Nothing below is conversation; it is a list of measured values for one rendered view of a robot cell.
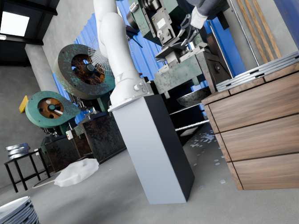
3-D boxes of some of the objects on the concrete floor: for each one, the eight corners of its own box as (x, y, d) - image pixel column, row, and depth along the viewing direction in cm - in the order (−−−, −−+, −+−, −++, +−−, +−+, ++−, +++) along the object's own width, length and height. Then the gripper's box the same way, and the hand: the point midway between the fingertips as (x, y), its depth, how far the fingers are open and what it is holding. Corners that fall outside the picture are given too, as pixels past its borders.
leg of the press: (252, 141, 86) (193, 2, 88) (231, 145, 93) (177, 15, 95) (255, 109, 158) (222, 32, 160) (243, 112, 165) (212, 39, 167)
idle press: (53, 175, 281) (20, 91, 285) (37, 178, 339) (10, 108, 342) (113, 144, 406) (89, 86, 409) (94, 150, 463) (73, 99, 467)
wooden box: (427, 182, 32) (363, 38, 33) (238, 190, 52) (200, 101, 53) (329, 130, 66) (298, 59, 67) (236, 147, 86) (213, 92, 87)
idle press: (99, 168, 177) (47, 36, 180) (70, 171, 241) (32, 74, 244) (166, 128, 294) (133, 48, 297) (134, 137, 358) (107, 71, 361)
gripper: (210, 29, 83) (190, 50, 105) (197, -1, 83) (179, 26, 106) (200, 33, 81) (182, 54, 104) (186, 2, 81) (171, 30, 104)
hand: (183, 38), depth 102 cm, fingers open, 6 cm apart
